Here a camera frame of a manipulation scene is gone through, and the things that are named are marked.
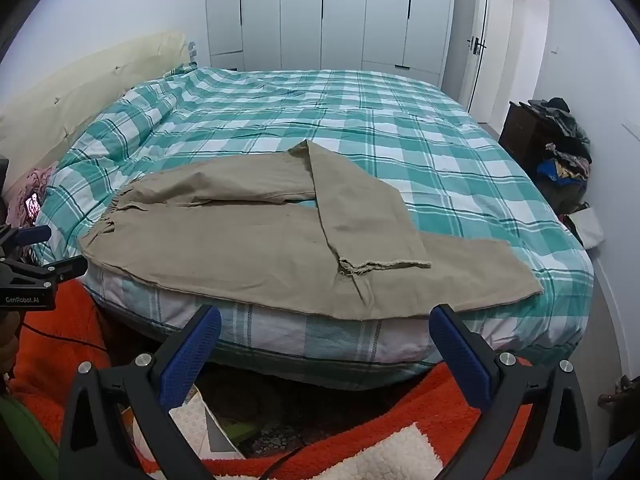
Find white patterned paper bag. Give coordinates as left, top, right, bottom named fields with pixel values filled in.
left=167, top=392, right=247, bottom=461

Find pink cloth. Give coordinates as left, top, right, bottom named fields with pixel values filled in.
left=7, top=164, right=60, bottom=228

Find black cable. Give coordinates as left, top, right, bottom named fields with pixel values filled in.
left=21, top=324, right=109, bottom=352

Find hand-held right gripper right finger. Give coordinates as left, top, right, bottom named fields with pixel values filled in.
left=429, top=303, right=593, bottom=480

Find green plaid bed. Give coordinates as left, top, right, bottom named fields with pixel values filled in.
left=37, top=65, right=595, bottom=391

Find pile of clothes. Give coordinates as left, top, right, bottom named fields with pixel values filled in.
left=520, top=97, right=593, bottom=196

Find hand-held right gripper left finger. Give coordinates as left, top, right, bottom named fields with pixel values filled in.
left=59, top=304, right=222, bottom=480

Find dark wooden cabinet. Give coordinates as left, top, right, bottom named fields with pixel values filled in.
left=499, top=101, right=551, bottom=171

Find khaki pants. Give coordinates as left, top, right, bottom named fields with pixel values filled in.
left=78, top=140, right=544, bottom=322

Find cream padded headboard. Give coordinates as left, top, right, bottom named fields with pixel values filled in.
left=0, top=31, right=188, bottom=196

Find green clothing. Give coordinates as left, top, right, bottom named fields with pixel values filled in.
left=0, top=394, right=60, bottom=480

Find white door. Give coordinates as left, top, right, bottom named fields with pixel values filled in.
left=467, top=0, right=516, bottom=126

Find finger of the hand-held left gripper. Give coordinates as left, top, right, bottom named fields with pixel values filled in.
left=30, top=256, right=88, bottom=283
left=15, top=225, right=52, bottom=248

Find olive laundry basket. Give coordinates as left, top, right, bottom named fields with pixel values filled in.
left=544, top=179, right=587, bottom=213

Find white wardrobe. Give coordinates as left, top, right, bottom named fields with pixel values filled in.
left=205, top=0, right=457, bottom=88

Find orange fleece blanket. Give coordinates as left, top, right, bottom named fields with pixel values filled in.
left=10, top=280, right=536, bottom=480

